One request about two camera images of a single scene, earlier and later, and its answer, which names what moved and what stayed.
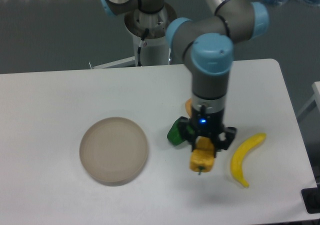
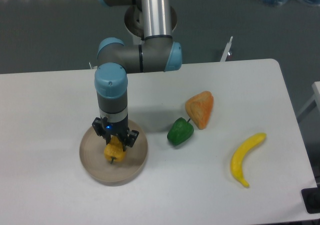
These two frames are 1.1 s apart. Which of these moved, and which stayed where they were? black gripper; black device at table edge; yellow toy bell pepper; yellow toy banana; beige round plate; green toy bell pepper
Moved: black gripper; yellow toy bell pepper
Stayed: black device at table edge; green toy bell pepper; beige round plate; yellow toy banana
